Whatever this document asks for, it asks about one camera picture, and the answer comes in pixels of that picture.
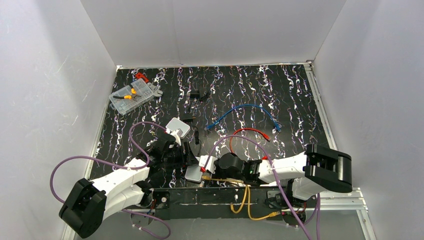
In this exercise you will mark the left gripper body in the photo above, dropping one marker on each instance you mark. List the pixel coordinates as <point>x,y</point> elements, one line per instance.
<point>188,153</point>

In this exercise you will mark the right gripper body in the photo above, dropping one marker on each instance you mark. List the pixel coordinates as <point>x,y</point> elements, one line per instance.
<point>214,162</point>

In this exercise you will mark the white network switch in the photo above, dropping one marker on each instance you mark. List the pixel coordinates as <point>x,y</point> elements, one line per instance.
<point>176,125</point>
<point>193,174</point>

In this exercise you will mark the black adapter with cable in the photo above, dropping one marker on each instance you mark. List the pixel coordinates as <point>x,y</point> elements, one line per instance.
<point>196,94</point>

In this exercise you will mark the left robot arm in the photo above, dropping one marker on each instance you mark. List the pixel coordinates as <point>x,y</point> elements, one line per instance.
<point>90,202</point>

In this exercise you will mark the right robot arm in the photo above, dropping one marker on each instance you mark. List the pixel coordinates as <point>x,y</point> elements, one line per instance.
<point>308,173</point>

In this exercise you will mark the grey red adjustable wrench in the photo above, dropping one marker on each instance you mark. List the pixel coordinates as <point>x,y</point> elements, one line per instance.
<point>156,89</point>

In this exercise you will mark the clear plastic parts box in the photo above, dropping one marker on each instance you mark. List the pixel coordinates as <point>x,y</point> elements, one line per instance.
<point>125,106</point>

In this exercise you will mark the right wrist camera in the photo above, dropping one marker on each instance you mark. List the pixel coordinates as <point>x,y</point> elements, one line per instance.
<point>208,163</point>

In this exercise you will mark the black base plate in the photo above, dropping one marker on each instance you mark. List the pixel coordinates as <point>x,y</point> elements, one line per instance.
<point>204,203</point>

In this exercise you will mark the yellow handled pliers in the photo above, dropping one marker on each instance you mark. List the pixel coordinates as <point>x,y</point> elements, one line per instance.
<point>132,96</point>

